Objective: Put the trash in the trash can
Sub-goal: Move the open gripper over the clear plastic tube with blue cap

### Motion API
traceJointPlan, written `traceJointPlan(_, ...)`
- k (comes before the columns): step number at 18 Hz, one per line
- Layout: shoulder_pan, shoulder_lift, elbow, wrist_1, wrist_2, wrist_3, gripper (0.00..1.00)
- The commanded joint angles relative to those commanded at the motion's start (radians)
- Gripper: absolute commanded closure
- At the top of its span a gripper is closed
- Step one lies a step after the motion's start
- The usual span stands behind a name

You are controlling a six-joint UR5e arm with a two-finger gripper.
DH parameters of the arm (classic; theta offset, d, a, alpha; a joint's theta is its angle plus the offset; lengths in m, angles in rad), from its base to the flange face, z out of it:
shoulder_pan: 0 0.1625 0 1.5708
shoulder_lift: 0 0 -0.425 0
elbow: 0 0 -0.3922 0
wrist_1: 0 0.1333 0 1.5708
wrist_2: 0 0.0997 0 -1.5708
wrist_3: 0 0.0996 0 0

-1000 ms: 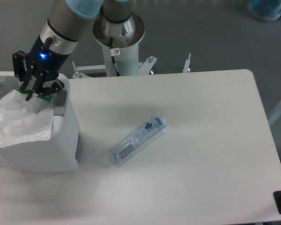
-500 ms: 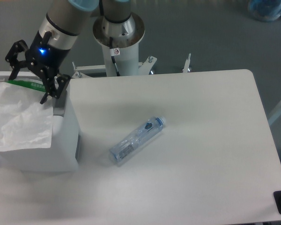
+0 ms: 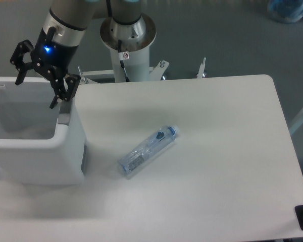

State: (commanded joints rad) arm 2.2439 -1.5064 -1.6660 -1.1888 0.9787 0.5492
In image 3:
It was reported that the clear plastic water bottle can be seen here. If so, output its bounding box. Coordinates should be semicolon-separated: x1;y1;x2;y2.
118;125;179;175

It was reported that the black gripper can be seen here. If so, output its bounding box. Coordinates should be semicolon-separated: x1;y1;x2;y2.
10;27;81;109

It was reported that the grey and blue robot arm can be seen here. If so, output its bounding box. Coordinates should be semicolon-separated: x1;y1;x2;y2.
10;1;141;108

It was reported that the white pedestal base frame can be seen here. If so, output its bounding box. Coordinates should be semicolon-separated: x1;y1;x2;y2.
77;57;208;85

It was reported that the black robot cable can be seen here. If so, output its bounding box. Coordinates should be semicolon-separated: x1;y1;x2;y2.
105;0;131;83

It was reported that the blue plastic bag on floor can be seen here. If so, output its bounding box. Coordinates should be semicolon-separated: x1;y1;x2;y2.
267;1;303;24

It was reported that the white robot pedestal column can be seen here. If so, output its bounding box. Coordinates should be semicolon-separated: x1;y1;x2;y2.
100;13;157;69

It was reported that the white trash can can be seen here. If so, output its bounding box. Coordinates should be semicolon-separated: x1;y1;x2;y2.
0;77;86;185

